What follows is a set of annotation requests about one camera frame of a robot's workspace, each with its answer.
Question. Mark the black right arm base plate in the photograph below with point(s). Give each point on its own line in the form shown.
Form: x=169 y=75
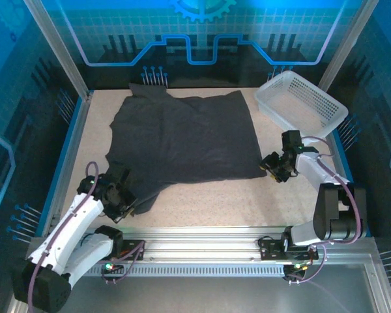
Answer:
x=270 y=249

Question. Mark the controller board with leds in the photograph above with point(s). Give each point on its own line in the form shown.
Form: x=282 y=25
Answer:
x=296 y=267
x=112 y=266

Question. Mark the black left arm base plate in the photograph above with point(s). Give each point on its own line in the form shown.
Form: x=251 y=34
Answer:
x=135 y=249

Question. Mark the right aluminium frame post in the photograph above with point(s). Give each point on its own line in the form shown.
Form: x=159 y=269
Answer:
x=345 y=45

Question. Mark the aluminium front mounting rail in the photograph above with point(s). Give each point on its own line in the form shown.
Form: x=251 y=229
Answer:
x=202 y=243

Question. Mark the left aluminium side rail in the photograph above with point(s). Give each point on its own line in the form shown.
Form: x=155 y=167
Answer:
x=70 y=153

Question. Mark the white plastic mesh basket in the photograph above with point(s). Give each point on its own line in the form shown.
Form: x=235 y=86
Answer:
x=299 y=101

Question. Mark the dark grey t-shirt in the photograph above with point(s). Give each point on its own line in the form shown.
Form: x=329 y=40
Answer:
x=182 y=140

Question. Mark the aluminium frame post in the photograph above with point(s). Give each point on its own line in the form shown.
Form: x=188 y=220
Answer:
x=345 y=45
x=57 y=49

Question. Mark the right controller board with LEDs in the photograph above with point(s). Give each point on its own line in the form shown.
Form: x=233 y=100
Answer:
x=296 y=267

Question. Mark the aluminium side rail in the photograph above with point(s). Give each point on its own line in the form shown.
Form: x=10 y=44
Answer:
x=70 y=153
x=343 y=163

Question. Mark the left aluminium frame post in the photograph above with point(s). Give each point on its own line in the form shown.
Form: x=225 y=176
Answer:
x=57 y=49

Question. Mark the right aluminium side rail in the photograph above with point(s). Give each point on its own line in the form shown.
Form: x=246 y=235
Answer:
x=343 y=163

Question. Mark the grey metal front panel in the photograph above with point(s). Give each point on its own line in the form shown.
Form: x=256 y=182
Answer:
x=195 y=296

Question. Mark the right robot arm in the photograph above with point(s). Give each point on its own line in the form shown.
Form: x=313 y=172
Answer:
x=329 y=208

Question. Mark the left controller board with LEDs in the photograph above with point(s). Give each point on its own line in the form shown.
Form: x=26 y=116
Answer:
x=112 y=266

